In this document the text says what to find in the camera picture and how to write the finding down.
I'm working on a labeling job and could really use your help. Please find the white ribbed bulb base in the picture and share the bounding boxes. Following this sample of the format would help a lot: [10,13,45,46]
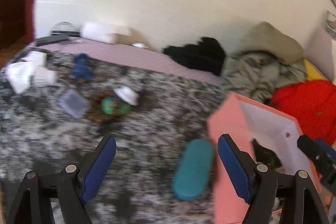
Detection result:
[33,67,57,87]

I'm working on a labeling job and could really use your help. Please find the green round tape measure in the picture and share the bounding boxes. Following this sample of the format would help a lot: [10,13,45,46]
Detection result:
[101,97,131,115]

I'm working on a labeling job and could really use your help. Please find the crumpled white tissue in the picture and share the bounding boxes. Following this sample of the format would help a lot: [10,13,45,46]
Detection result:
[5,51,47,94]

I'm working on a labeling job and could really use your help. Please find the red jacket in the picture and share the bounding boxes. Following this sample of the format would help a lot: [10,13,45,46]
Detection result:
[269,80,335,146]

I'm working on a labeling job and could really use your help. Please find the black garment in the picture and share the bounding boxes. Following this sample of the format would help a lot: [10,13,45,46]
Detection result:
[163,37,226,76]

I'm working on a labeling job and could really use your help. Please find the blue plastic massager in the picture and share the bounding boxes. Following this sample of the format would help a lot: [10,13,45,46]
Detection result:
[71,53,93,82]

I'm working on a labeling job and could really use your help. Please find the grey white cables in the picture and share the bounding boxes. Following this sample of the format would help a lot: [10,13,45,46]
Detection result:
[49,21,79,37]

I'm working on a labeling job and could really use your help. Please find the lilac quilted mattress cover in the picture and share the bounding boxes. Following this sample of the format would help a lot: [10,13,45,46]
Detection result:
[39,39,221,85]

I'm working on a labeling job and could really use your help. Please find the white charger plug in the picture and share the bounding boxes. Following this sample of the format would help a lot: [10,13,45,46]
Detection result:
[132,42,149,49]

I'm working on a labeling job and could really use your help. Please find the grey floral pillow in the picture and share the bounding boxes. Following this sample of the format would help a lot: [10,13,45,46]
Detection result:
[325,11,336,39]

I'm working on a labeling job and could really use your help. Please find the yellow cloth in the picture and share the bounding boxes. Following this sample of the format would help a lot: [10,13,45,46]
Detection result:
[304,59,326,81]

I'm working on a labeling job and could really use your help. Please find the grey green jacket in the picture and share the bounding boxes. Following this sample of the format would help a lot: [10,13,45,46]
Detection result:
[222,22,307,103]

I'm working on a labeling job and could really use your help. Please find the white paper roll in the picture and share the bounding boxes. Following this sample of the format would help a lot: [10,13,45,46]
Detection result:
[80,22,132,44]

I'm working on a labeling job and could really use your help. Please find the pink cardboard box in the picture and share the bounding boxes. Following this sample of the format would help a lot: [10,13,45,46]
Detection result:
[207,93,322,223]

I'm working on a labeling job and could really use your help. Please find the teal glasses case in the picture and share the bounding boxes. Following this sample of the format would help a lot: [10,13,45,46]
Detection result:
[172,139,214,201]

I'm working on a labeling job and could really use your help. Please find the clear plastic box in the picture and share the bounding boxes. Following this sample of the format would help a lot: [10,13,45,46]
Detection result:
[59,89,89,118]

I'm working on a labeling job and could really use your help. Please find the black power strip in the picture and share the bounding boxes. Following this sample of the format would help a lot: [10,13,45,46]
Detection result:
[35,34,68,47]

